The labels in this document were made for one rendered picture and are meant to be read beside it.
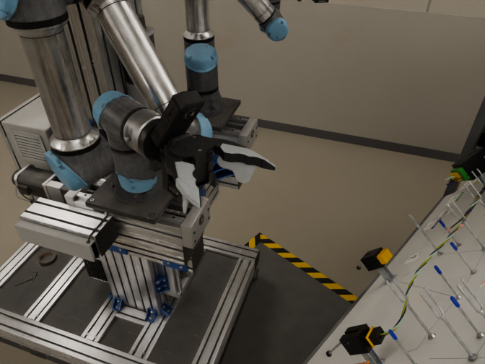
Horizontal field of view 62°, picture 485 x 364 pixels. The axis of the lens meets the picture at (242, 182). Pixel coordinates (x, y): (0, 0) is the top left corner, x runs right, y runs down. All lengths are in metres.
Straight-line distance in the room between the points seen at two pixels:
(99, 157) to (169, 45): 2.71
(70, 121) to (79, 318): 1.35
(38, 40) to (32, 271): 1.71
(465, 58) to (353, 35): 0.77
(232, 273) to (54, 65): 1.51
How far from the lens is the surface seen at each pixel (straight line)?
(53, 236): 1.30
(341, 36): 3.21
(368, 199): 3.04
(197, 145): 0.62
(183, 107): 0.58
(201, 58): 1.46
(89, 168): 1.05
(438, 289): 1.12
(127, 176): 0.81
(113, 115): 0.74
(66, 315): 2.21
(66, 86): 0.96
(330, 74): 3.32
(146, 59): 0.87
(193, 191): 0.53
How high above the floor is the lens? 1.94
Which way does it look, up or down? 39 degrees down
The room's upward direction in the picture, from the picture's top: straight up
